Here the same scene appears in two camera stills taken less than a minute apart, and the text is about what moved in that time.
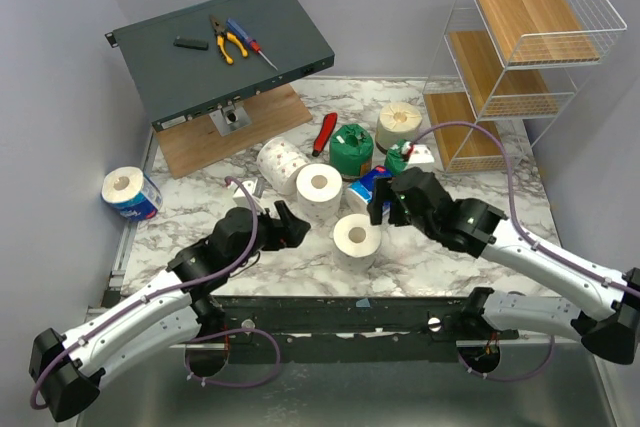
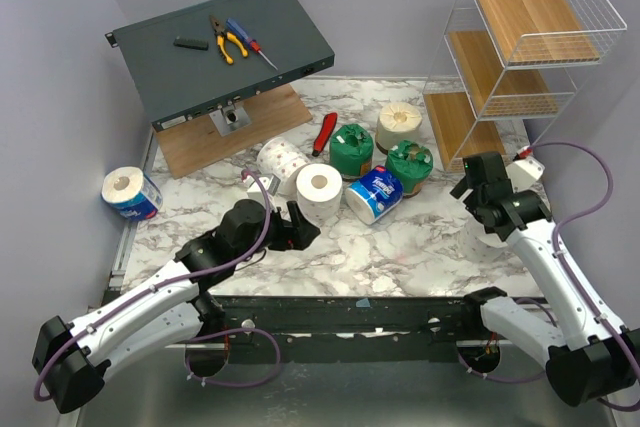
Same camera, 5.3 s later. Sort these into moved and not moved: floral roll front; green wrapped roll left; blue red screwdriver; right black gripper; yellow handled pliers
Moved: floral roll front; right black gripper
Not moved: green wrapped roll left; yellow handled pliers; blue red screwdriver
